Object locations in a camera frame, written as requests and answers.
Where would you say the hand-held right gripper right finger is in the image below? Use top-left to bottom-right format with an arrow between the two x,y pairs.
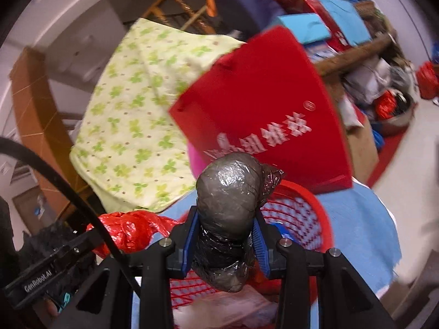
253,209 -> 396,329

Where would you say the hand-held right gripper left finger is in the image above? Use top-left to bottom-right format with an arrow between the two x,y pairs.
69,206 -> 199,329

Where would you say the red plastic mesh basket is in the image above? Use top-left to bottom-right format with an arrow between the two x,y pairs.
168,180 -> 335,319

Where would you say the grey plastic bundle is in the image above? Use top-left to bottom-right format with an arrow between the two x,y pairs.
190,153 -> 285,293

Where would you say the translucent plastic wrapper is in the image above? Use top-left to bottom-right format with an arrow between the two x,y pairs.
175,288 -> 278,329

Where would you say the wooden door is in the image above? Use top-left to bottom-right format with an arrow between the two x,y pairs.
12,185 -> 49,220

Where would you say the pink pillow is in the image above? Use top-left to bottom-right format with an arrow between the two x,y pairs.
187,144 -> 213,182

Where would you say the blue cloth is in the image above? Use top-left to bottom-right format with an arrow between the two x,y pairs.
132,178 -> 403,329

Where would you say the brown cardboard box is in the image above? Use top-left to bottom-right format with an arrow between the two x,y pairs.
345,115 -> 379,186

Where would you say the green clover print blanket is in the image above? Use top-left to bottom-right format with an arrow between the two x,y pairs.
69,18 -> 247,213

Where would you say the red paper shopping bag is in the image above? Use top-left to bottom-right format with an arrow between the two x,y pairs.
169,25 -> 354,194

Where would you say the red floor mat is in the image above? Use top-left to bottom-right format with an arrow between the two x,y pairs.
365,130 -> 409,187

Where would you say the wooden column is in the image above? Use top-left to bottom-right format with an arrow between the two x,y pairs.
10,48 -> 103,220

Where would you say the metal basin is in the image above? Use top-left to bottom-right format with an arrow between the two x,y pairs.
372,89 -> 415,136

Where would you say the orange red plastic bag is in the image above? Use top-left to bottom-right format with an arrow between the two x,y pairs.
375,91 -> 398,117

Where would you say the grey plastic bag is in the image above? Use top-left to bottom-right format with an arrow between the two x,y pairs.
345,58 -> 392,105

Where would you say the wooden beam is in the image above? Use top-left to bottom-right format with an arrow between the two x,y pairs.
314,36 -> 393,72

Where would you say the blue cardboard box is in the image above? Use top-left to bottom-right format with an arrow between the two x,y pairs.
276,13 -> 331,45

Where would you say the bright red plastic bag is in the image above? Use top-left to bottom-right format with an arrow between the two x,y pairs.
417,62 -> 439,100

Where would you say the red gift box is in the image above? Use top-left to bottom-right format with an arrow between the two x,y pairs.
297,0 -> 350,53

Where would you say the wooden railing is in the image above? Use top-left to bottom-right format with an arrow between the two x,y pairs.
142,0 -> 220,31

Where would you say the light blue flat box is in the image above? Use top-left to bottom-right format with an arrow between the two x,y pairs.
316,0 -> 373,47

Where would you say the black cable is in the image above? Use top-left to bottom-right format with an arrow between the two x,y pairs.
0,137 -> 141,295

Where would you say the navy bag with orange handles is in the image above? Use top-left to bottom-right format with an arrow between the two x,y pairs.
214,0 -> 285,38

